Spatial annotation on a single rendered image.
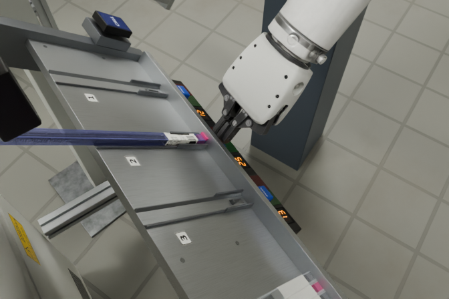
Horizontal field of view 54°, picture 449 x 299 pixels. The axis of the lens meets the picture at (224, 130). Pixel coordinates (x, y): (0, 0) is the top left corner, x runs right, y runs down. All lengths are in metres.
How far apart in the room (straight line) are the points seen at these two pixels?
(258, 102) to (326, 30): 0.13
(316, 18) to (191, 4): 1.38
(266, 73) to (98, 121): 0.23
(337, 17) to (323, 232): 0.90
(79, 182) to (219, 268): 1.04
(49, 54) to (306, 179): 1.00
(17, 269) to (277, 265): 0.39
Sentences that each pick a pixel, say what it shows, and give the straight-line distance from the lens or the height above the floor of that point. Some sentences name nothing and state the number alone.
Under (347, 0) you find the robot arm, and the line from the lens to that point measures 0.57.
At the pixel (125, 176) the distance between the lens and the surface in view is 0.49.
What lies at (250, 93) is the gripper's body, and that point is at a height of 0.79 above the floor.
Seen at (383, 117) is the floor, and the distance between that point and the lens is 1.63.
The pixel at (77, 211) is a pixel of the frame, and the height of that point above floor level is 0.32.
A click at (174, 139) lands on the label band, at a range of 0.58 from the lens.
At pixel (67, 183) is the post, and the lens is 1.48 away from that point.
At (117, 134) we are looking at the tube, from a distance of 0.52.
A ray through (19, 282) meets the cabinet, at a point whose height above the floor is 0.62.
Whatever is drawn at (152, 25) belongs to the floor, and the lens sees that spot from 1.84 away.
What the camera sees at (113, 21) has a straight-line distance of 0.70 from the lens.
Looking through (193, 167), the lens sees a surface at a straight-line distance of 0.58.
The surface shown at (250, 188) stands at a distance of 0.59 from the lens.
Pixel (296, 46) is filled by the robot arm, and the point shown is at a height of 0.86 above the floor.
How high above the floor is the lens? 1.27
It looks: 58 degrees down
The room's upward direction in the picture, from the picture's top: straight up
